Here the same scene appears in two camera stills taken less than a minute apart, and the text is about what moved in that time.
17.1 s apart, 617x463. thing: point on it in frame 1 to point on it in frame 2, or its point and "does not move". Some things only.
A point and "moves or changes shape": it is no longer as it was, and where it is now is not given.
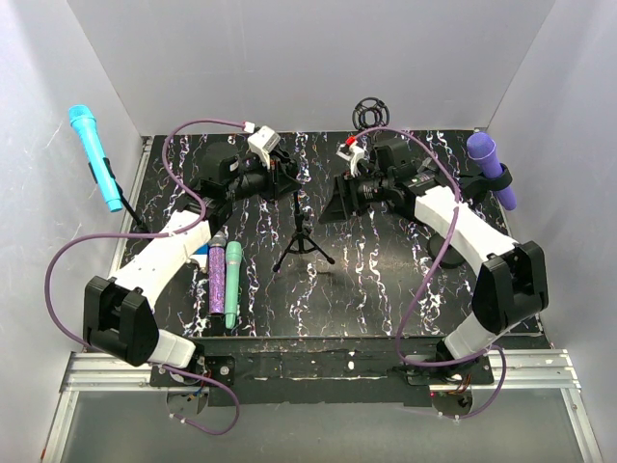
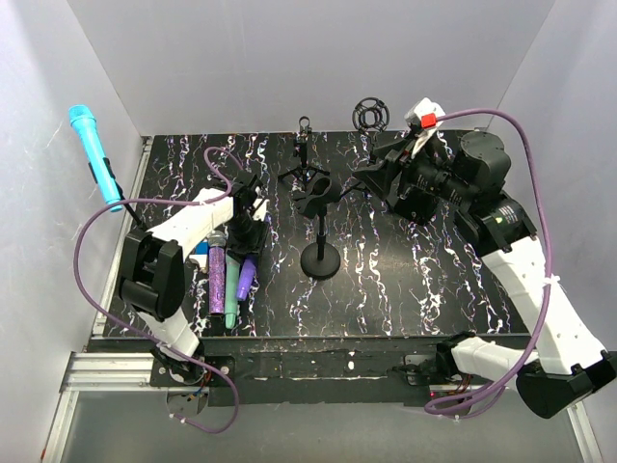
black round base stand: x=128 y=207 does not move
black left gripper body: x=274 y=180 to x=247 y=235
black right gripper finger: x=335 y=210 to x=375 y=177
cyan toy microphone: x=84 y=120 does not move
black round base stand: x=451 y=258 to x=319 y=260
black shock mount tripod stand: x=370 y=113 does not move
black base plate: x=324 y=370 does not move
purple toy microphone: x=481 y=148 moves or changes shape
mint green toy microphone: x=231 y=300 does not move
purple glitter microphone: x=217 y=251 does not move
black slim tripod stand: x=302 y=243 to x=301 y=149
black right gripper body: x=362 y=192 to x=397 y=166
